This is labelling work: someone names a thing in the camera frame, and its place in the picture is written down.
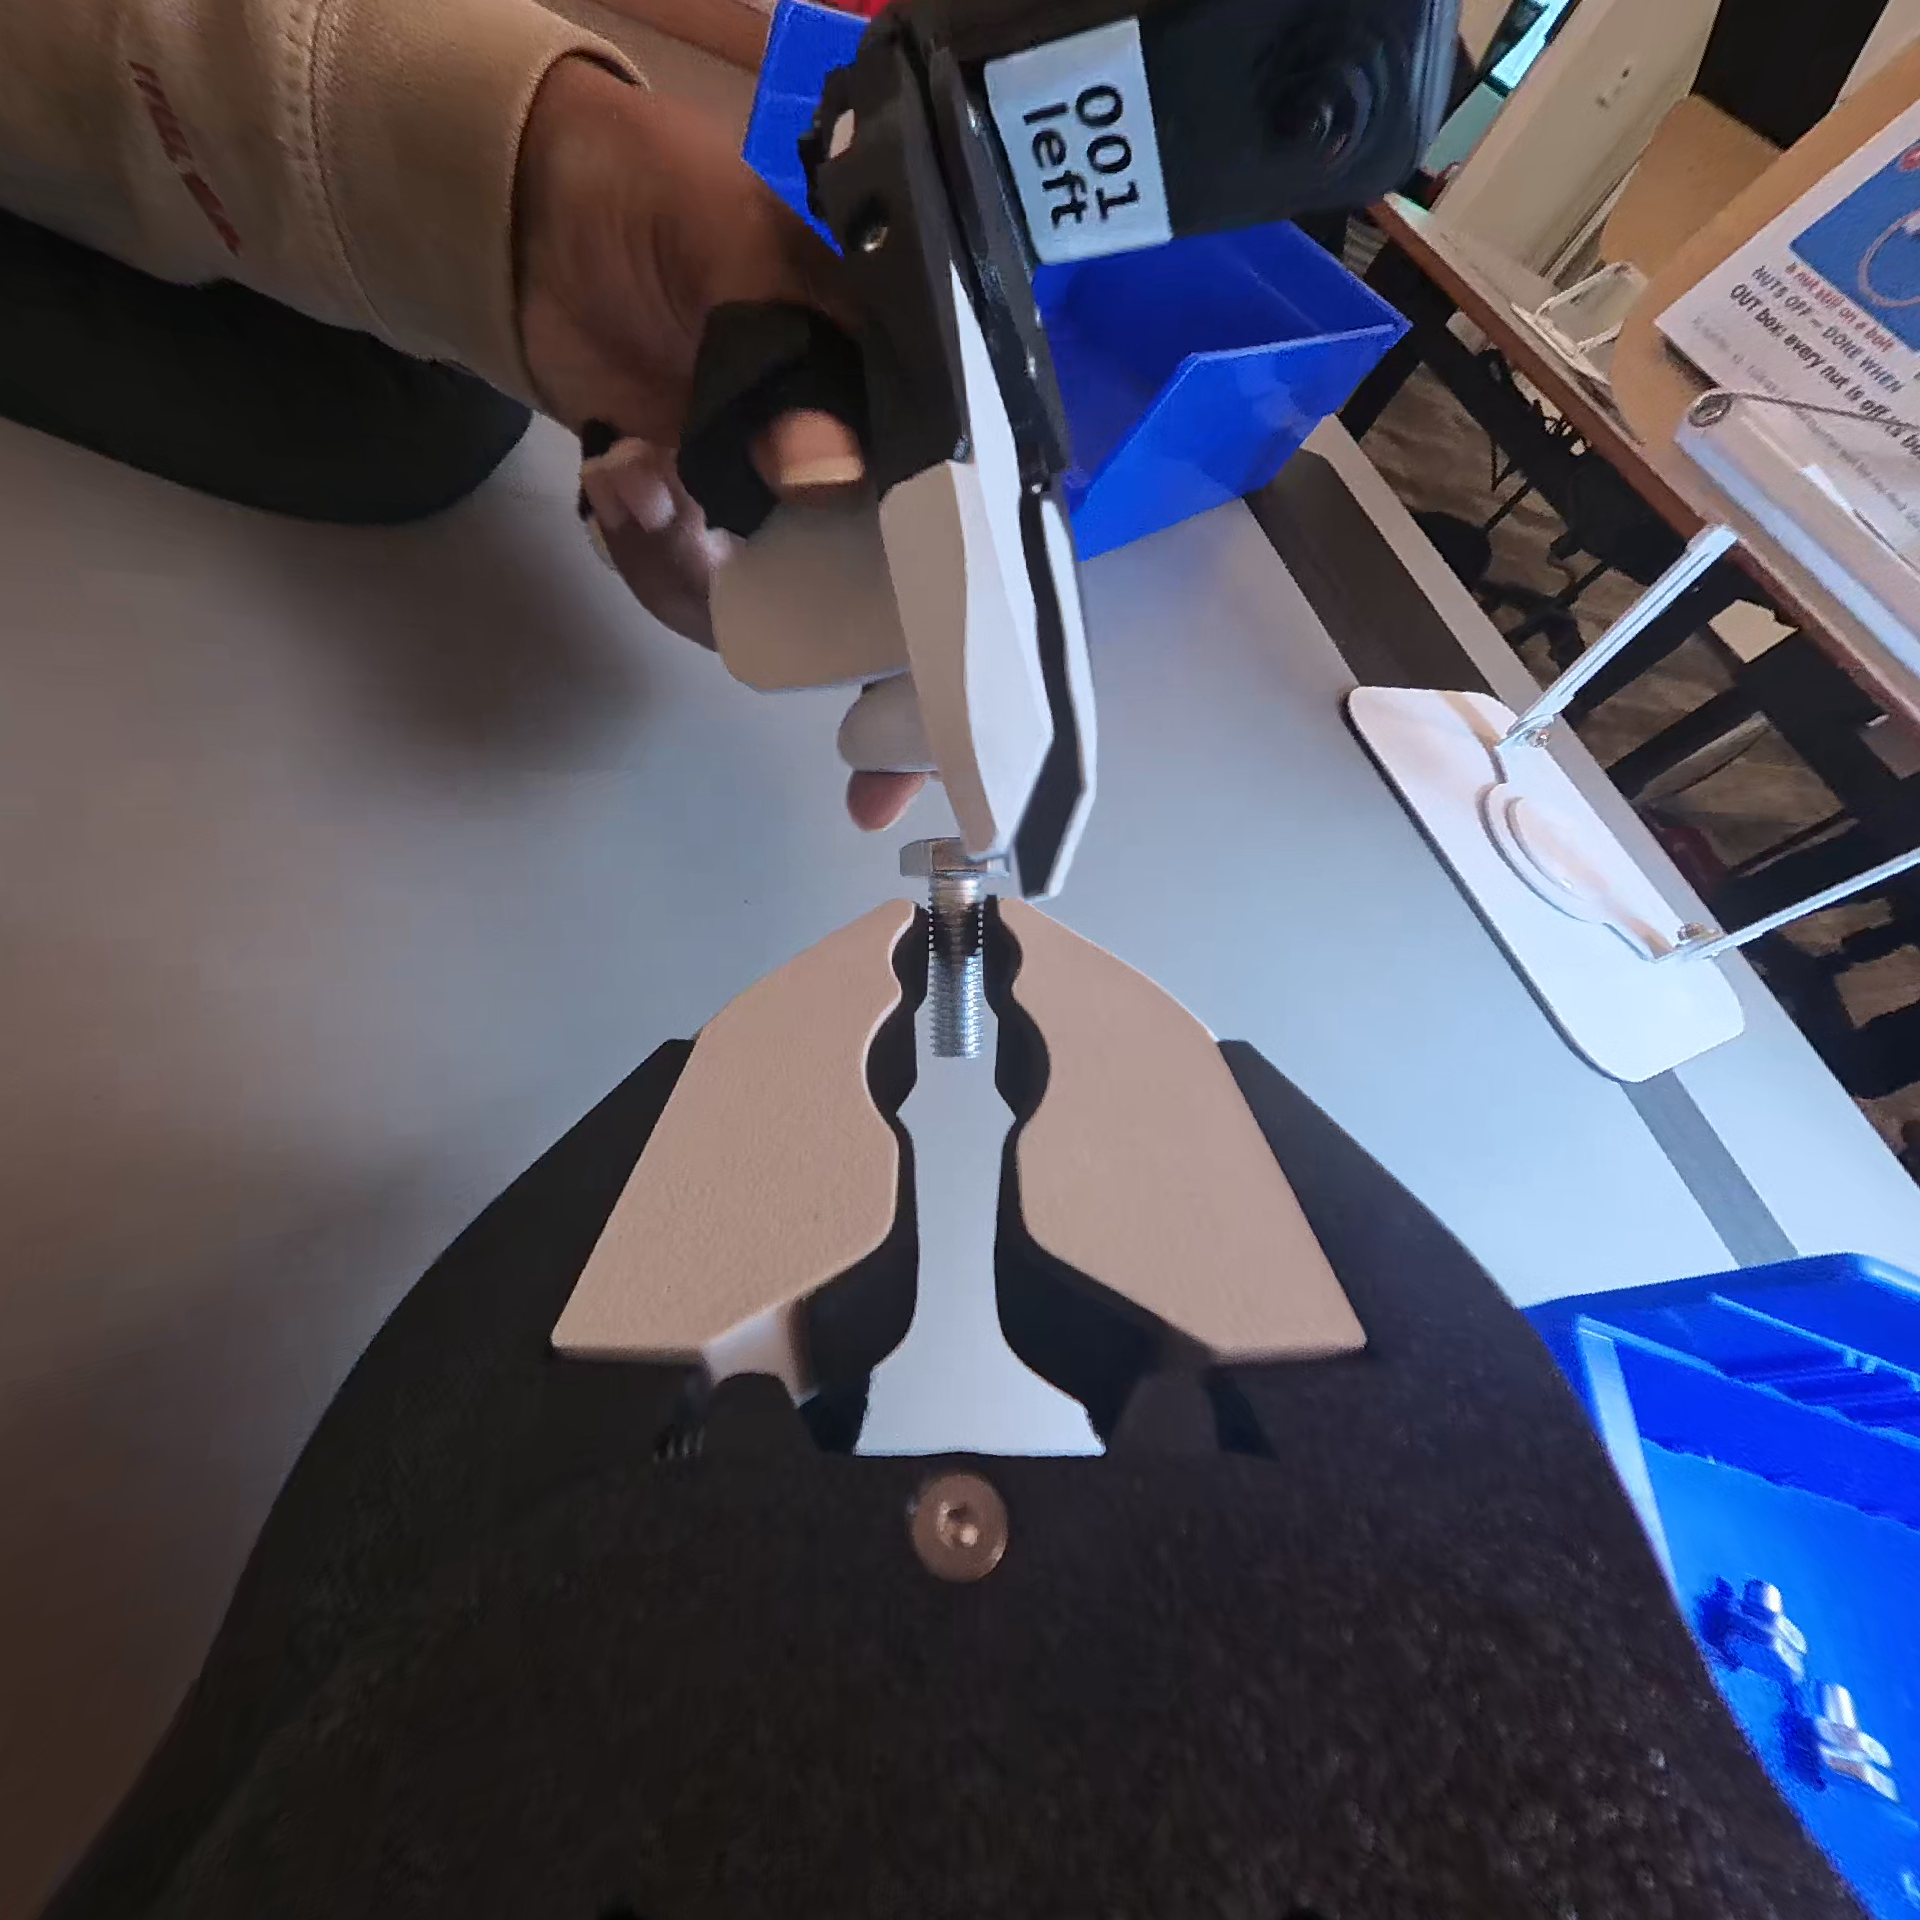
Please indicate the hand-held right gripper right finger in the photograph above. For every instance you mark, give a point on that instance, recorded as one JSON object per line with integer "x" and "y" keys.
{"x": 1187, "y": 1186}

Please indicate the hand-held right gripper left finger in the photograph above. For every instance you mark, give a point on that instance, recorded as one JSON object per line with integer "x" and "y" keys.
{"x": 737, "y": 1186}

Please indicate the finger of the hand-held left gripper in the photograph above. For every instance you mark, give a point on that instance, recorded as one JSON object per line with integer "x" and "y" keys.
{"x": 957, "y": 662}
{"x": 1057, "y": 721}

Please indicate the blue plastic bin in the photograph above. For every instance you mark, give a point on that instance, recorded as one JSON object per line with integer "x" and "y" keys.
{"x": 1201, "y": 361}
{"x": 1681, "y": 1470}

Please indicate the silver threaded bolt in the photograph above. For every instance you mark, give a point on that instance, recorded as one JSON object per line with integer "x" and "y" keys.
{"x": 957, "y": 991}

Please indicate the cluster of bolts with nuts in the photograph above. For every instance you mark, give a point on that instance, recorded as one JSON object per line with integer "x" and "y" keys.
{"x": 1785, "y": 1681}

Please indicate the person's left forearm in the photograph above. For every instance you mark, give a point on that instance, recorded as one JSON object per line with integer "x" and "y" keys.
{"x": 270, "y": 122}

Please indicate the person's left hand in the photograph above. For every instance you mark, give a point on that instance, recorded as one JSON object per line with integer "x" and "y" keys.
{"x": 645, "y": 240}

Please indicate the white instruction sheet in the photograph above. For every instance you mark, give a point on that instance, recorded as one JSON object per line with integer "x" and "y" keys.
{"x": 1832, "y": 299}

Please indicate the black chair armrest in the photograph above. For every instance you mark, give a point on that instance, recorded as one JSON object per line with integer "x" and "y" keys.
{"x": 240, "y": 391}

